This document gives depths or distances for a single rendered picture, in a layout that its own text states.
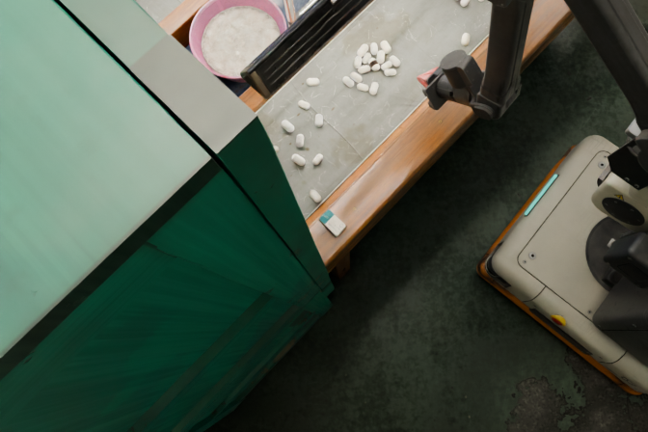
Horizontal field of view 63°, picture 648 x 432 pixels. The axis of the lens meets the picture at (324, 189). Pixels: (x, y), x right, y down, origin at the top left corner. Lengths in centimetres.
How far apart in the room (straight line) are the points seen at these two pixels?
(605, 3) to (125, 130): 66
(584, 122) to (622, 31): 155
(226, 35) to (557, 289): 128
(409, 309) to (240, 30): 116
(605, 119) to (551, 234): 69
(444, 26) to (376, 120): 33
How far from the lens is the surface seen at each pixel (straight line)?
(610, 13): 82
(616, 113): 244
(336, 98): 142
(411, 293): 205
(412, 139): 136
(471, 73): 113
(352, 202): 130
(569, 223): 192
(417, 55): 148
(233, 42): 153
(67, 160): 29
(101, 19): 32
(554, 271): 188
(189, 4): 160
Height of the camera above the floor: 203
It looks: 75 degrees down
